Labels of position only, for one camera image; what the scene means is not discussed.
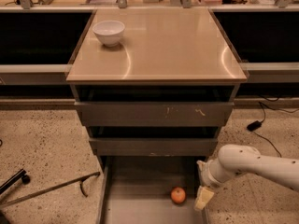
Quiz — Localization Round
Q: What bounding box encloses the orange fruit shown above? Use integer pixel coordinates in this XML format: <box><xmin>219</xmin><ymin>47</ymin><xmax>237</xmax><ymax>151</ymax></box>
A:
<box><xmin>170</xmin><ymin>187</ymin><xmax>186</xmax><ymax>204</ymax></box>

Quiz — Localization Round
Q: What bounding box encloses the white ceramic bowl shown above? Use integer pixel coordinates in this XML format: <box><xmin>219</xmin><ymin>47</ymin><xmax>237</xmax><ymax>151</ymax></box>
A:
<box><xmin>93</xmin><ymin>21</ymin><xmax>125</xmax><ymax>47</ymax></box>

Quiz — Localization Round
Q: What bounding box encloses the grey middle drawer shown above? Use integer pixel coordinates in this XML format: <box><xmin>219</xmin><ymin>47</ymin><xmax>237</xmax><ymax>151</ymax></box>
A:
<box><xmin>89</xmin><ymin>138</ymin><xmax>218</xmax><ymax>156</ymax></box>

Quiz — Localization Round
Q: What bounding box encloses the grey top drawer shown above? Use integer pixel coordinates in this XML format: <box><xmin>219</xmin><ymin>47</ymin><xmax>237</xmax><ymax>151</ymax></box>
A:
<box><xmin>75</xmin><ymin>102</ymin><xmax>234</xmax><ymax>127</ymax></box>

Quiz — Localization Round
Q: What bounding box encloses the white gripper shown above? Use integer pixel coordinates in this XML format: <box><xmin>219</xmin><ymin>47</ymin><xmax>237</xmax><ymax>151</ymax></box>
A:
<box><xmin>194</xmin><ymin>159</ymin><xmax>226</xmax><ymax>211</ymax></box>

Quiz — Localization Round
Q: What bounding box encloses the black chair leg with caster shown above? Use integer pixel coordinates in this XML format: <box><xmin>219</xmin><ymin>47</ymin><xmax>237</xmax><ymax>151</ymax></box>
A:
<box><xmin>0</xmin><ymin>169</ymin><xmax>30</xmax><ymax>194</ymax></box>

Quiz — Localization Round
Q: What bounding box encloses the black power adapter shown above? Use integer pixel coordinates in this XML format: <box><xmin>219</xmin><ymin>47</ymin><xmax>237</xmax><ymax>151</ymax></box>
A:
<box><xmin>247</xmin><ymin>120</ymin><xmax>262</xmax><ymax>132</ymax></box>

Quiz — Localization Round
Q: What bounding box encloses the grey drawer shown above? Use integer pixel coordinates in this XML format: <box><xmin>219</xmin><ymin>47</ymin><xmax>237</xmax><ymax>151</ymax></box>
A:
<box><xmin>75</xmin><ymin>102</ymin><xmax>234</xmax><ymax>127</ymax></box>
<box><xmin>89</xmin><ymin>138</ymin><xmax>218</xmax><ymax>156</ymax></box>
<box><xmin>98</xmin><ymin>156</ymin><xmax>209</xmax><ymax>224</ymax></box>

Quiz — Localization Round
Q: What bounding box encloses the grey bottom drawer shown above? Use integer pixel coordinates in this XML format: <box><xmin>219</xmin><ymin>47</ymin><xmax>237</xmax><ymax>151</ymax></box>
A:
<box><xmin>98</xmin><ymin>156</ymin><xmax>209</xmax><ymax>224</ymax></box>

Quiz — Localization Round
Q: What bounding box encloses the black floor cable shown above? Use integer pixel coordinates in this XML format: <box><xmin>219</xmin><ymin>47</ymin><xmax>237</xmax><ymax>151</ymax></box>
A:
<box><xmin>252</xmin><ymin>95</ymin><xmax>299</xmax><ymax>159</ymax></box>

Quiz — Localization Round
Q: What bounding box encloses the thin metal rod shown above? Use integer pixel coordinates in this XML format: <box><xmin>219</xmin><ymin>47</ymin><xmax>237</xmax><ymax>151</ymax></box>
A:
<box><xmin>0</xmin><ymin>172</ymin><xmax>101</xmax><ymax>209</ymax></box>

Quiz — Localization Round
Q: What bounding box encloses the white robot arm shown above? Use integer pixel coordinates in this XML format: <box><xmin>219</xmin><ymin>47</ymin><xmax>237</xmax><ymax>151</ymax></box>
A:
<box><xmin>194</xmin><ymin>144</ymin><xmax>299</xmax><ymax>211</ymax></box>

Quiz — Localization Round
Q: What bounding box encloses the grey drawer cabinet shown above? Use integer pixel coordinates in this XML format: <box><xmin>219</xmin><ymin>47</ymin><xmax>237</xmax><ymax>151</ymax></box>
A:
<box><xmin>64</xmin><ymin>7</ymin><xmax>249</xmax><ymax>224</ymax></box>

